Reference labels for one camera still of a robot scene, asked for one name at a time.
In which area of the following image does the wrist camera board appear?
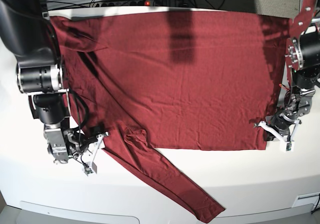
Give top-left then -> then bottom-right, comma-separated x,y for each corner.
285,141 -> 295,152
82,162 -> 97,176

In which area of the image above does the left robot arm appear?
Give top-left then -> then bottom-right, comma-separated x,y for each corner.
254,0 -> 320,152

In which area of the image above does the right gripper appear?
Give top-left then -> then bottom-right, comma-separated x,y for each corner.
64,125 -> 109,170

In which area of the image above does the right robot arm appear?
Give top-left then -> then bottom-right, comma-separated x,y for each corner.
0,0 -> 108,175

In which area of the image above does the white label plate on table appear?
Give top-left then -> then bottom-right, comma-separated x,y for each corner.
292,193 -> 320,208

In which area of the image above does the black power strip red switch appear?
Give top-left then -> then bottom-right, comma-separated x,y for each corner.
92,0 -> 156,7

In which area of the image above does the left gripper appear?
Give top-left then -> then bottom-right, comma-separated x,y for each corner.
254,113 -> 302,152

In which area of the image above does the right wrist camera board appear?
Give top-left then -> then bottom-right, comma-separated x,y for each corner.
82,162 -> 97,176

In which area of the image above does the dark red long-sleeve T-shirt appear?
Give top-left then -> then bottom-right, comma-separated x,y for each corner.
51,11 -> 291,223

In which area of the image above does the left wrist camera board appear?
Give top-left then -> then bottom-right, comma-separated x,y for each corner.
285,141 -> 295,152

